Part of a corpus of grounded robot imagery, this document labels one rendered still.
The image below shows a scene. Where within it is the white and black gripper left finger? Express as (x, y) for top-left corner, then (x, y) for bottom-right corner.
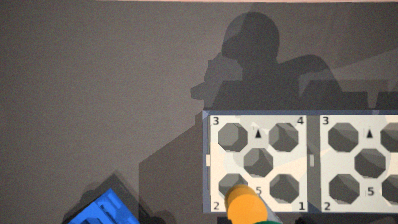
(217, 217), (233, 224)

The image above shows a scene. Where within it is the blue tube rack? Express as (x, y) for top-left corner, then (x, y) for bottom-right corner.
(68, 188), (140, 224)

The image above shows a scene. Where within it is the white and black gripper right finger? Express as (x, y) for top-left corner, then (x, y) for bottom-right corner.
(295, 217), (317, 224)

